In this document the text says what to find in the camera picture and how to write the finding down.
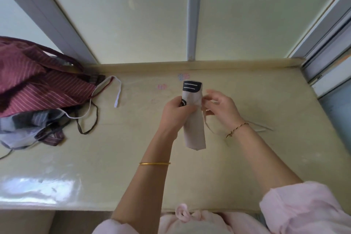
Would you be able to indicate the grey sliding window frame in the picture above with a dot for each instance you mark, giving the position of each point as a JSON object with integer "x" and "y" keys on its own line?
{"x": 326, "y": 41}

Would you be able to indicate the gold bangle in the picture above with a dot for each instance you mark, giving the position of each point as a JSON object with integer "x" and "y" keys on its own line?
{"x": 154, "y": 163}

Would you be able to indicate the beige apron black print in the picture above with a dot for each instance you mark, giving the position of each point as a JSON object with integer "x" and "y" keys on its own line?
{"x": 195, "y": 132}

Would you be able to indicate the grey striped apron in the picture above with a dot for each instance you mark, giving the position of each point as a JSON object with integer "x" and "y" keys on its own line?
{"x": 24, "y": 120}

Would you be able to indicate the person's right thumb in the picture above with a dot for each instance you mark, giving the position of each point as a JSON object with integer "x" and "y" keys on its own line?
{"x": 209, "y": 112}

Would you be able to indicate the grey window mullion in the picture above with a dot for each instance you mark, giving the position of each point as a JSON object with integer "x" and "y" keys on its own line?
{"x": 194, "y": 14}

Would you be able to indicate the maroon striped apron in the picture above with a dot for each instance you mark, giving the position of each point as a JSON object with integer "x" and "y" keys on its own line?
{"x": 38, "y": 77}

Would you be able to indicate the person's right forearm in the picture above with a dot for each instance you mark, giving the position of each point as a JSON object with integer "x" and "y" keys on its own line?
{"x": 263, "y": 157}

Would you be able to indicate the person's left thumb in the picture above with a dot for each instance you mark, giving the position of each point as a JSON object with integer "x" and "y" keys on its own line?
{"x": 189, "y": 108}

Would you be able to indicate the person's right hand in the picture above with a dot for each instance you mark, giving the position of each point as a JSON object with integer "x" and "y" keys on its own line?
{"x": 226, "y": 110}

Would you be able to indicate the pink shirt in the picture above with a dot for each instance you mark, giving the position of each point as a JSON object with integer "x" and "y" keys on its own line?
{"x": 304, "y": 209}

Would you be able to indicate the person's left forearm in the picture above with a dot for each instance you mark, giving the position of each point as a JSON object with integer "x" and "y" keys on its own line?
{"x": 148, "y": 176}

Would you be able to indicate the grey slanted window frame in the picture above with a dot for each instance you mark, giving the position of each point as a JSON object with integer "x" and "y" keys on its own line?
{"x": 52, "y": 14}

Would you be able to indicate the person's left hand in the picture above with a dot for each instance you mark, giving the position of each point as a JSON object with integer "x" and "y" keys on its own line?
{"x": 172, "y": 114}

